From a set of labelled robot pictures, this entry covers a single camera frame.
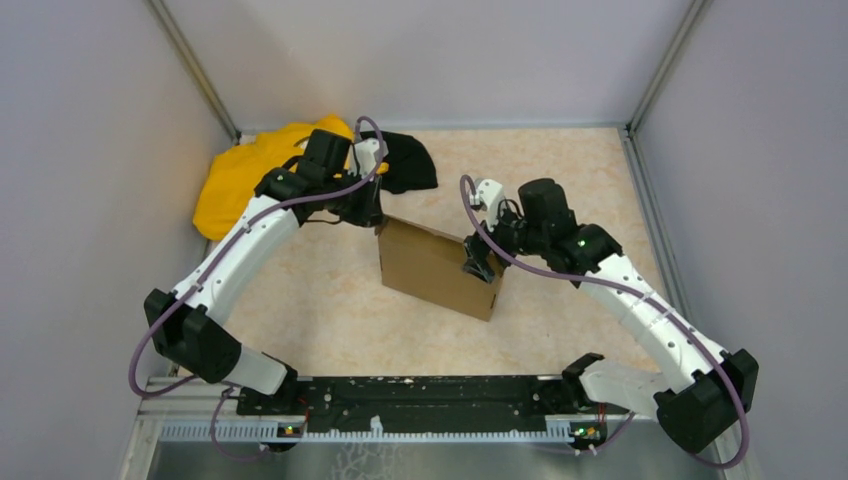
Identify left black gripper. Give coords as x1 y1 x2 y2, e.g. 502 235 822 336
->
324 167 387 227

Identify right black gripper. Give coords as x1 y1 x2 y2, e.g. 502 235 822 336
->
460 199 548 284

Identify brown cardboard box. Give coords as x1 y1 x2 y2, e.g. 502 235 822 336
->
375 216 504 322

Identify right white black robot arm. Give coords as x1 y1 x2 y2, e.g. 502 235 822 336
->
459 175 759 463

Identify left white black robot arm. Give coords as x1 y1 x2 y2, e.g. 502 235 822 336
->
144 129 388 414

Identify yellow shirt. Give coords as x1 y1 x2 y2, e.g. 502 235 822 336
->
192 114 390 242

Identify black cloth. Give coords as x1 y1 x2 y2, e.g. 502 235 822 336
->
378 131 439 195

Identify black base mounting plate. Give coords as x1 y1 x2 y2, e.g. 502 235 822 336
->
236 375 622 437

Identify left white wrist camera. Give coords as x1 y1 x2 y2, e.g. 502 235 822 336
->
347 138 389 178

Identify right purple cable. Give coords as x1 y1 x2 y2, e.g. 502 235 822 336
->
459 175 752 470

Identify purple cable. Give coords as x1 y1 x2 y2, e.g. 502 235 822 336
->
127 116 387 464
459 175 752 470

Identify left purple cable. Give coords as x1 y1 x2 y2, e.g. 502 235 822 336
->
127 116 387 464

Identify aluminium frame rail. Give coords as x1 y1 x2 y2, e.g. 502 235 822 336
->
139 375 737 453

